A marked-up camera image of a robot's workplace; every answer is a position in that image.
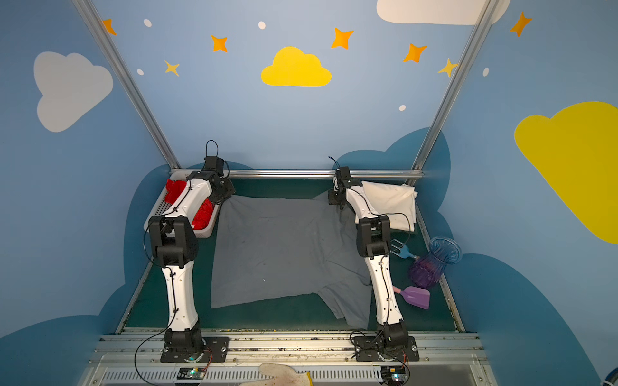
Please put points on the circuit board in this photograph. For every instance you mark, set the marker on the circuit board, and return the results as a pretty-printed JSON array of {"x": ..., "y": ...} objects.
[
  {"x": 190, "y": 374},
  {"x": 393, "y": 376}
]

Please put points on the folded white t shirt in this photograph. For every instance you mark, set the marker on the folded white t shirt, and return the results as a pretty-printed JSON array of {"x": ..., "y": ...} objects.
[{"x": 395, "y": 201}]

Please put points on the white plastic laundry basket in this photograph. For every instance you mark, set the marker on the white plastic laundry basket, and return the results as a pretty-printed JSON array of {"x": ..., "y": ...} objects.
[{"x": 160, "y": 206}]

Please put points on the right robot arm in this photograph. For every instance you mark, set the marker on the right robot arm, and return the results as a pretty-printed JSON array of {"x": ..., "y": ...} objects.
[{"x": 373, "y": 245}]

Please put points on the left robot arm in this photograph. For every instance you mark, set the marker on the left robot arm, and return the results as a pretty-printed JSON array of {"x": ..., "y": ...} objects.
[{"x": 174, "y": 248}]

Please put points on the purple scoop pink handle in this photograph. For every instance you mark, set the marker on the purple scoop pink handle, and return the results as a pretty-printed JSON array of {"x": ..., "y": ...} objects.
[{"x": 417, "y": 297}]

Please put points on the grey t shirt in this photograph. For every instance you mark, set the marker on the grey t shirt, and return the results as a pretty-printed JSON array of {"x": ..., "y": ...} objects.
[{"x": 276, "y": 248}]

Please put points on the white work glove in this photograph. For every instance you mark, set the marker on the white work glove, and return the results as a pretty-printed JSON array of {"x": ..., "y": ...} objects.
[{"x": 281, "y": 375}]

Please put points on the right aluminium frame post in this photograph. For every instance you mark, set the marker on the right aluminium frame post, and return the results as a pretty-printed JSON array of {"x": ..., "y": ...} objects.
[{"x": 456, "y": 83}]

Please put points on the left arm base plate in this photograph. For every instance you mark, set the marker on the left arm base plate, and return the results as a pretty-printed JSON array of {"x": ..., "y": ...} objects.
[{"x": 217, "y": 348}]

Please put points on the left circuit board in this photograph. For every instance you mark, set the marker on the left circuit board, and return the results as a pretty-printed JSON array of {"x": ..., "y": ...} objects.
[{"x": 190, "y": 374}]

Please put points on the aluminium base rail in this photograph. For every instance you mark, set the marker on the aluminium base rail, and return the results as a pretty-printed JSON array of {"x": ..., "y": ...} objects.
[{"x": 444, "y": 359}]

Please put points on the aluminium frame post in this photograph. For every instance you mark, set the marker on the aluminium frame post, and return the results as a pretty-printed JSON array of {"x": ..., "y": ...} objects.
[
  {"x": 456, "y": 83},
  {"x": 105, "y": 42}
]

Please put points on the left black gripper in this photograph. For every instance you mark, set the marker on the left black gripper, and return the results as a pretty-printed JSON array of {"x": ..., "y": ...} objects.
[{"x": 224, "y": 187}]

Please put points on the right circuit board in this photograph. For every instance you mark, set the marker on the right circuit board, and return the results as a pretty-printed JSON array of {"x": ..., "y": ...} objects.
[{"x": 393, "y": 376}]

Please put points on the left aluminium frame post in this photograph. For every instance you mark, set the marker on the left aluminium frame post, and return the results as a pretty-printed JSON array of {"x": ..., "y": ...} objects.
[{"x": 105, "y": 42}]

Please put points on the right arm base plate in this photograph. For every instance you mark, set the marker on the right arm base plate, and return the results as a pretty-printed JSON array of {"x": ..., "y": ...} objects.
[{"x": 370, "y": 349}]

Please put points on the horizontal aluminium frame bar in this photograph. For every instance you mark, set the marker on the horizontal aluminium frame bar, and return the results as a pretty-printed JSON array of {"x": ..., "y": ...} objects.
[{"x": 325, "y": 174}]

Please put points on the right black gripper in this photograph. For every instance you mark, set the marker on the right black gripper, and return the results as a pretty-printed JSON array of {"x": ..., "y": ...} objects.
[{"x": 335, "y": 197}]

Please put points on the red t shirt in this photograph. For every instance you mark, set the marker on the red t shirt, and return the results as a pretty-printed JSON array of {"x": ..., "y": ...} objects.
[{"x": 190, "y": 198}]

